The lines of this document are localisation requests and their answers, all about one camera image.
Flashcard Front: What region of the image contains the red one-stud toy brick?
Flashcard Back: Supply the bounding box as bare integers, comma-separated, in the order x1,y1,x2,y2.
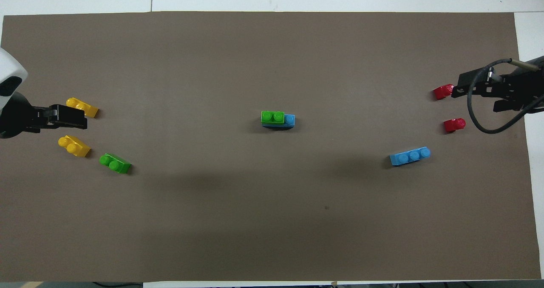
444,118,466,133
433,84,455,101

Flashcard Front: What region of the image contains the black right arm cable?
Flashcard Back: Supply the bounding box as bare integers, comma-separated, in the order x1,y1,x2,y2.
467,58,544,134

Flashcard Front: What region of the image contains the green two-stud toy brick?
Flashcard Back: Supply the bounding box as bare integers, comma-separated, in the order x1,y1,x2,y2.
99,153,132,174
261,111,285,125

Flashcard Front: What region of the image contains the blue three-stud toy brick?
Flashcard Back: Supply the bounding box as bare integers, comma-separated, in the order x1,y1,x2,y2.
389,147,431,167
261,114,295,130

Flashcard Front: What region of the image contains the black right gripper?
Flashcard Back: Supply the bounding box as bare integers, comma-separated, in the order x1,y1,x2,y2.
451,56,544,112

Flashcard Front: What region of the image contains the brown paper table mat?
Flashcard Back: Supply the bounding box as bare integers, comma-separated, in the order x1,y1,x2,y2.
0,11,541,282

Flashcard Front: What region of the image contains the yellow two-stud toy brick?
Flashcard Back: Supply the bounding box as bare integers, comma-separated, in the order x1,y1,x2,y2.
66,97,99,119
58,135,91,158

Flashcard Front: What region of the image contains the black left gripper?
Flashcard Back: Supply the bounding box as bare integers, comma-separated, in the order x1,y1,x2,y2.
0,92,88,139

